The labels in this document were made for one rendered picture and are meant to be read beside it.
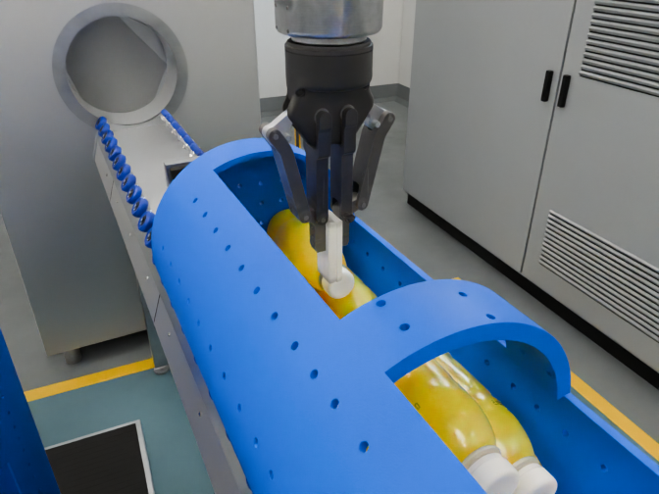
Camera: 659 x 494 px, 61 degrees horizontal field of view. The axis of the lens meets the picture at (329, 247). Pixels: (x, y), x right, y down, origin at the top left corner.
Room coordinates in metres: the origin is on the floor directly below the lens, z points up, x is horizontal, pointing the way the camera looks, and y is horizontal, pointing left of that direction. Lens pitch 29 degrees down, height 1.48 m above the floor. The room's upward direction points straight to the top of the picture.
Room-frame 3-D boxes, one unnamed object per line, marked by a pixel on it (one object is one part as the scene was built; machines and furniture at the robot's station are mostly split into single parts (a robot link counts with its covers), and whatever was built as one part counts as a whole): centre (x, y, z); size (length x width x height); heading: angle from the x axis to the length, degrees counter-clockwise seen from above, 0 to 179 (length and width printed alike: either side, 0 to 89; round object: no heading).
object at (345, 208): (0.50, -0.01, 1.29); 0.04 x 0.01 x 0.11; 26
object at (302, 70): (0.49, 0.00, 1.35); 0.08 x 0.07 x 0.09; 116
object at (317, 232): (0.48, 0.02, 1.22); 0.03 x 0.01 x 0.05; 116
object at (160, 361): (1.64, 0.65, 0.31); 0.06 x 0.06 x 0.63; 26
